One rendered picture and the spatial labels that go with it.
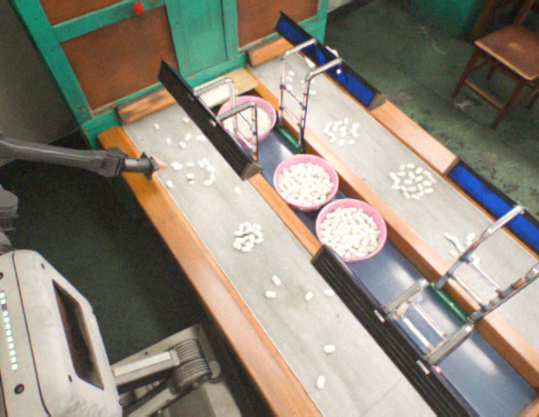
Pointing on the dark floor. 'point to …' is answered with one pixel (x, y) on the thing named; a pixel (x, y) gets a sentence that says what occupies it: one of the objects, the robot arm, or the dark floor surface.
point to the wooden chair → (510, 62)
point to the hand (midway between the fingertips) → (164, 167)
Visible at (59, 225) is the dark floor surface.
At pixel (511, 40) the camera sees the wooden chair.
